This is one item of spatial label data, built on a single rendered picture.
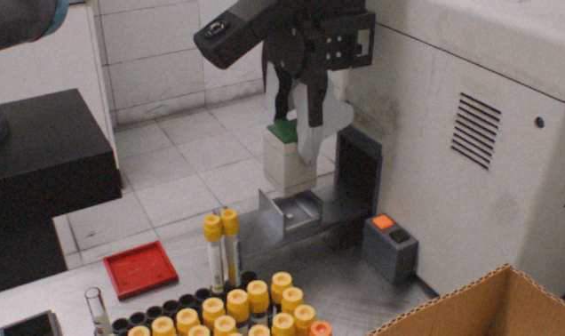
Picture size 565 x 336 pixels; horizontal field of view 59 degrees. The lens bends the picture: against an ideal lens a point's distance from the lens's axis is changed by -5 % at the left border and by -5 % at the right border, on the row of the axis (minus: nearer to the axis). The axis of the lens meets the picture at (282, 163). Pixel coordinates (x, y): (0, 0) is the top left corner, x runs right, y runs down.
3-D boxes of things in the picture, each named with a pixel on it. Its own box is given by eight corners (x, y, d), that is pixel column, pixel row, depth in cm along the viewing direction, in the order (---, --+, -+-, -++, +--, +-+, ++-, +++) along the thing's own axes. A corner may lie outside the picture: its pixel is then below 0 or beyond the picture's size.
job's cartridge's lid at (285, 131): (295, 118, 56) (295, 114, 56) (318, 137, 52) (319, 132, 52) (262, 126, 54) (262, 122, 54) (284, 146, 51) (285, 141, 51)
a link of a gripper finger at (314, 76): (332, 128, 48) (324, 32, 45) (318, 132, 47) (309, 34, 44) (306, 118, 52) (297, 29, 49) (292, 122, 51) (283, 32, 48)
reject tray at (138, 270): (159, 244, 61) (158, 239, 61) (179, 280, 56) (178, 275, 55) (103, 262, 58) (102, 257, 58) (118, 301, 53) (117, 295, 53)
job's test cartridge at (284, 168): (294, 167, 59) (295, 117, 56) (316, 188, 56) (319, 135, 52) (263, 176, 58) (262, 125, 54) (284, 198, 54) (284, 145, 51)
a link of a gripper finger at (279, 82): (319, 132, 59) (332, 63, 53) (273, 145, 57) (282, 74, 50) (305, 117, 61) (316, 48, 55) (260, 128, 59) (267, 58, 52)
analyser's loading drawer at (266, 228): (360, 188, 68) (362, 153, 65) (392, 213, 63) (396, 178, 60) (214, 236, 59) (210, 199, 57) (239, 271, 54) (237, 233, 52)
